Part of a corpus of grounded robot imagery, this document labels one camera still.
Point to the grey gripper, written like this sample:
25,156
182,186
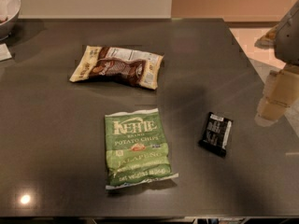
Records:
288,40

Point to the black rxbar chocolate bar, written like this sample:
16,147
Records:
216,134

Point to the brown chip bag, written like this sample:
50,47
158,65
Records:
133,67

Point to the green Kettle jalapeno chip bag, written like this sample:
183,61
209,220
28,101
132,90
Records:
136,149

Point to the white paper napkin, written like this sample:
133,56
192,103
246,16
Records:
4,53

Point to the grey metal bowl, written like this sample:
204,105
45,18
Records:
9,13

